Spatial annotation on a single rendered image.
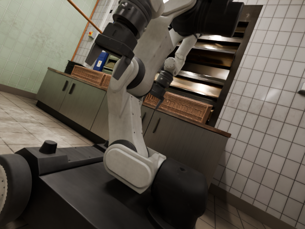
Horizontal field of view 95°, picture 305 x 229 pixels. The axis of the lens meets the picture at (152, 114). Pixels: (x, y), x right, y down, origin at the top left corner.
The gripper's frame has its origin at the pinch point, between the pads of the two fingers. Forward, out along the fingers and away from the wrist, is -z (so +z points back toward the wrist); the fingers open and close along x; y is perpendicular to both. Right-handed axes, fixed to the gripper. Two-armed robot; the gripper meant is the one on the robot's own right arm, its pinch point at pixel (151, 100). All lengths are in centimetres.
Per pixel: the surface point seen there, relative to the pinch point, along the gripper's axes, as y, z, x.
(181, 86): -89, 36, 18
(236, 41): -89, 110, -8
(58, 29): -64, 19, 246
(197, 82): -92, 50, 5
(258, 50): -88, 106, -33
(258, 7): -89, 153, -8
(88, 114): -39, -48, 73
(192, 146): -33.1, -11.7, -32.9
